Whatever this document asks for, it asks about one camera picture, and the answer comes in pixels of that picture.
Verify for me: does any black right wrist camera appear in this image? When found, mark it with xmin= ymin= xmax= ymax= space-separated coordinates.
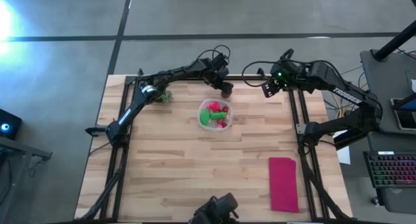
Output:
xmin=269 ymin=61 xmax=289 ymax=81

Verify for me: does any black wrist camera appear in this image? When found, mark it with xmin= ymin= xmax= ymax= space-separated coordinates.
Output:
xmin=210 ymin=53 xmax=230 ymax=71
xmin=269 ymin=61 xmax=289 ymax=81

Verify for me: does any black left wrist camera cable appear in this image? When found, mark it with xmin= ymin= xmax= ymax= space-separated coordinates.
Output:
xmin=196 ymin=44 xmax=231 ymax=66

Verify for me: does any succulent plant in black pot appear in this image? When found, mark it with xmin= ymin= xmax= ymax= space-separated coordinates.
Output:
xmin=155 ymin=87 xmax=174 ymax=104

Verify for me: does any white paper sheet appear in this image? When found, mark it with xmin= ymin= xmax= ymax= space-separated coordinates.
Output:
xmin=333 ymin=129 xmax=352 ymax=166

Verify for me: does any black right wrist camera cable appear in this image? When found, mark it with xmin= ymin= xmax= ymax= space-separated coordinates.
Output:
xmin=241 ymin=48 xmax=295 ymax=88

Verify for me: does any red folded cloth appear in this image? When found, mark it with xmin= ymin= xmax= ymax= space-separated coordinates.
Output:
xmin=268 ymin=156 xmax=300 ymax=214

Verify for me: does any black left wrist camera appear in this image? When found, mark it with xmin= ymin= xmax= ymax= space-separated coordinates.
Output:
xmin=210 ymin=53 xmax=230 ymax=71

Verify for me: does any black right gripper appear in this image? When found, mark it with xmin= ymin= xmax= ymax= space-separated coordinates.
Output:
xmin=261 ymin=65 xmax=307 ymax=99

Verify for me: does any black backlit keyboard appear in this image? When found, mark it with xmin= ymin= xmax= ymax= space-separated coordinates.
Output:
xmin=363 ymin=151 xmax=416 ymax=189

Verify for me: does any black laptop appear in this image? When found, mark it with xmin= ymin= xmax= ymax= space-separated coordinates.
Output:
xmin=389 ymin=92 xmax=416 ymax=131

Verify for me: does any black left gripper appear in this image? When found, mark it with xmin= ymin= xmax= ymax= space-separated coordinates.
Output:
xmin=203 ymin=56 xmax=235 ymax=92

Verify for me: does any clear plastic tupperware container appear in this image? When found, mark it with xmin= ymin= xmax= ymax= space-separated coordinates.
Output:
xmin=197 ymin=98 xmax=233 ymax=132

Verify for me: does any black pole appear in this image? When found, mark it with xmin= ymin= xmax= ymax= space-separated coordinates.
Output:
xmin=372 ymin=19 xmax=416 ymax=62

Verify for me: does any grey desk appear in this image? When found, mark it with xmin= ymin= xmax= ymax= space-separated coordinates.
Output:
xmin=359 ymin=48 xmax=416 ymax=215

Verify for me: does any green avocado toy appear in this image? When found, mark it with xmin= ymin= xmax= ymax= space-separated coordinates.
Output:
xmin=199 ymin=108 xmax=211 ymax=127

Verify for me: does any black device with blue light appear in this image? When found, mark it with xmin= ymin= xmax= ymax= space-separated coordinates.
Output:
xmin=0 ymin=108 xmax=23 ymax=141

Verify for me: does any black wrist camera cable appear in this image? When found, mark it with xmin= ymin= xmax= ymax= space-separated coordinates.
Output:
xmin=241 ymin=48 xmax=295 ymax=88
xmin=196 ymin=44 xmax=231 ymax=66

